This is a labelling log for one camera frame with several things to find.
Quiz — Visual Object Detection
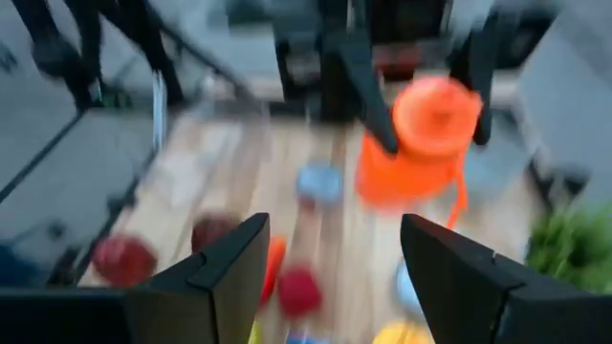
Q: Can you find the dark red wrinkled fruit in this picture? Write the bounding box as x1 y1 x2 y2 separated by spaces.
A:
92 233 159 289

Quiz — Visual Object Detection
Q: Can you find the small potted green plant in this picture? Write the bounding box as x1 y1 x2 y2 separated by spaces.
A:
525 203 612 295

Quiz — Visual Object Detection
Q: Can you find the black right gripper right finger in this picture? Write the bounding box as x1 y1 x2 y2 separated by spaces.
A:
400 213 527 344

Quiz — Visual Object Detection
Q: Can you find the dark brown wrinkled fruit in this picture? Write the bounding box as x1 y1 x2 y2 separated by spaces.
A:
190 214 240 254

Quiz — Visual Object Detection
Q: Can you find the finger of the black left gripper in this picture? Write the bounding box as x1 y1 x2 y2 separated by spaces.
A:
337 40 399 155
451 13 496 147

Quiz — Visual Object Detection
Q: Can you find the orange plastic bottle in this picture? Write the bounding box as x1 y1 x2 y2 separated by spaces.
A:
354 75 485 230

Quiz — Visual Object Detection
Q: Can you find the red orange mango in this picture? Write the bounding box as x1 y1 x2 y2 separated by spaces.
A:
260 234 288 307

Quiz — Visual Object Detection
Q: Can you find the red apple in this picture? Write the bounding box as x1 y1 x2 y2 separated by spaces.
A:
276 266 322 319

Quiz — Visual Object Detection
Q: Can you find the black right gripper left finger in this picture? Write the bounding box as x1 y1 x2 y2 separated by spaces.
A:
124 212 272 344

